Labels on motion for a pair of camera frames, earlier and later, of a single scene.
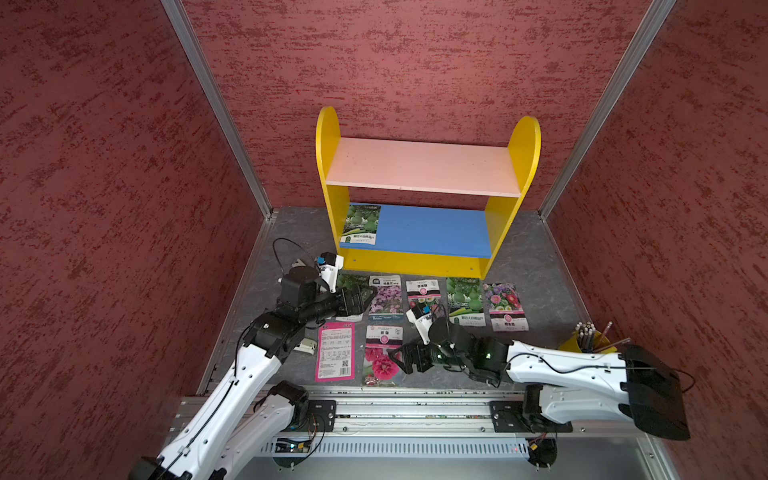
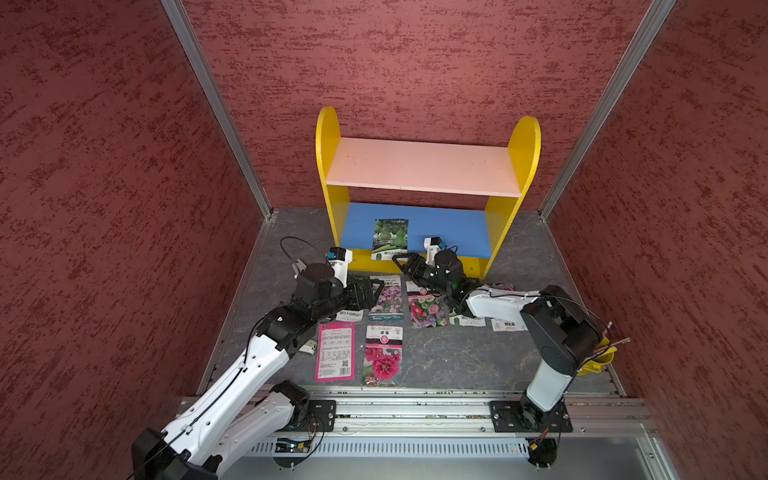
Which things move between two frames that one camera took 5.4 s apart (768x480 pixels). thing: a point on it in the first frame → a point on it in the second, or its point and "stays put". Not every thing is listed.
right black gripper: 407,351 → 414,273
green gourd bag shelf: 361,225 → 390,238
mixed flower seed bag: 505,308 stays put
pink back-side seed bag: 335,359 stays put
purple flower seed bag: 387,305 stays put
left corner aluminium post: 186,31 stays put
